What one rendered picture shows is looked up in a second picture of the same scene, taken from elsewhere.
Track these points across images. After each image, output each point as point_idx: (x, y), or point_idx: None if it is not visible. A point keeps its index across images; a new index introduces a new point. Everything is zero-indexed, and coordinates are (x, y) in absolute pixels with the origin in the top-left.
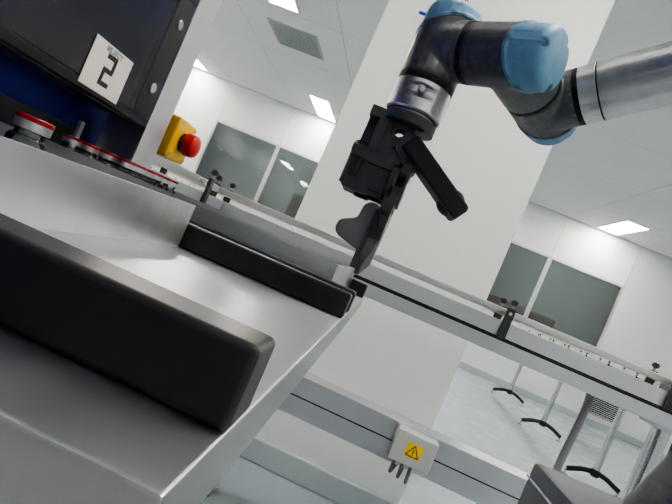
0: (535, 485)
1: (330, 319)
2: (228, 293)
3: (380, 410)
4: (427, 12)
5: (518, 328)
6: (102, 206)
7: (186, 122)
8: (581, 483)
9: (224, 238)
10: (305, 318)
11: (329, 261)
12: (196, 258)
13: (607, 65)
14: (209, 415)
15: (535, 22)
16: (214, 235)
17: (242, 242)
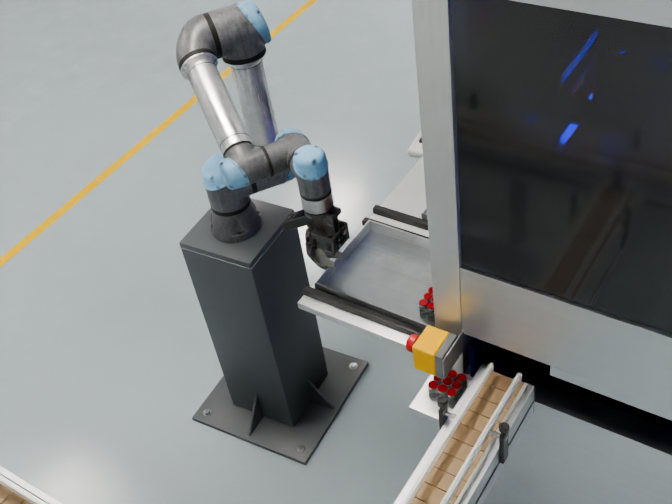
0: (256, 262)
1: (383, 204)
2: (414, 192)
3: None
4: (325, 160)
5: None
6: None
7: (423, 331)
8: (236, 255)
9: (410, 217)
10: (395, 195)
11: (371, 220)
12: (417, 216)
13: (246, 131)
14: None
15: (300, 132)
16: (413, 216)
17: (400, 229)
